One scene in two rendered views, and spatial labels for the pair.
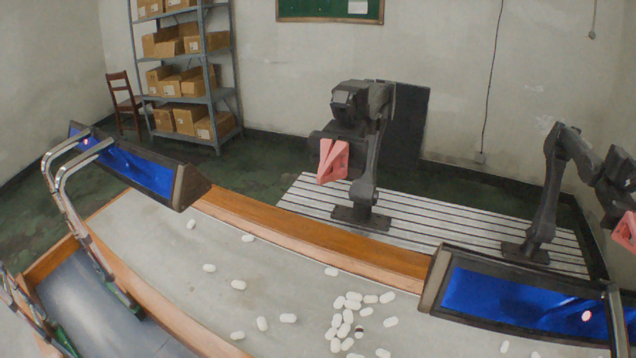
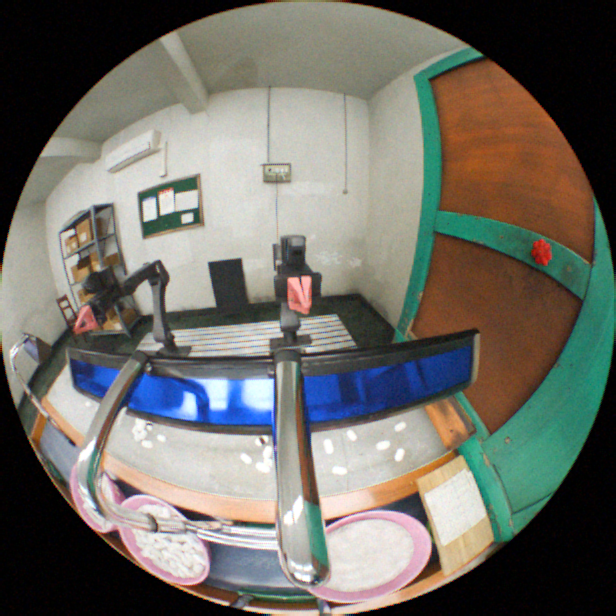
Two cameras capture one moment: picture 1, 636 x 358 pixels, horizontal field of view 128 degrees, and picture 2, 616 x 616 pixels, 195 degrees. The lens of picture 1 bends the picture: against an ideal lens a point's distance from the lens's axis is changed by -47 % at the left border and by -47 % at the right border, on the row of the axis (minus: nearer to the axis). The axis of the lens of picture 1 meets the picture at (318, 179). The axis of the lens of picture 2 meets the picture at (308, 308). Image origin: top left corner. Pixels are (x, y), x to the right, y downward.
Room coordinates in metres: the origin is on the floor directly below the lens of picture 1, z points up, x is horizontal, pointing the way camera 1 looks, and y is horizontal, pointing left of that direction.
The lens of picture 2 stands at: (-0.08, -0.42, 1.22)
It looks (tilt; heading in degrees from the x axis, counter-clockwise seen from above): 29 degrees down; 327
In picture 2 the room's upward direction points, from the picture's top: straight up
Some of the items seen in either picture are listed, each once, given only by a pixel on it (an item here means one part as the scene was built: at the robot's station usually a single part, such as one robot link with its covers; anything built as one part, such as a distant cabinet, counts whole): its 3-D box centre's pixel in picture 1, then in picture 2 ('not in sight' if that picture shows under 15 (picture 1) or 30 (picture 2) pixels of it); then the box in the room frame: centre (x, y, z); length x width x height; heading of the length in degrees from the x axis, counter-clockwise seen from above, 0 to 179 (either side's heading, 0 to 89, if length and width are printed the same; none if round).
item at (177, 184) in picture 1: (109, 147); (30, 342); (0.48, 0.47, 1.08); 0.62 x 0.08 x 0.07; 63
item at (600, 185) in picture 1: (608, 191); not in sight; (0.31, -0.62, 1.08); 0.07 x 0.06 x 0.07; 159
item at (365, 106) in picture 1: (358, 107); (112, 282); (0.56, -0.08, 1.11); 0.12 x 0.09 x 0.12; 158
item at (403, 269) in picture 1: (365, 275); not in sight; (0.48, -0.13, 0.67); 1.81 x 0.12 x 0.19; 63
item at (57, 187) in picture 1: (109, 226); (43, 389); (0.41, 0.51, 0.90); 0.20 x 0.19 x 0.45; 63
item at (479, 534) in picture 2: not in sight; (460, 518); (-0.38, -0.62, 0.77); 0.33 x 0.15 x 0.01; 153
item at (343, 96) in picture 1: (343, 117); (92, 291); (0.47, -0.04, 1.13); 0.07 x 0.06 x 0.11; 68
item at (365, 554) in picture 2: not in sight; (362, 557); (-0.28, -0.42, 0.71); 0.22 x 0.22 x 0.06
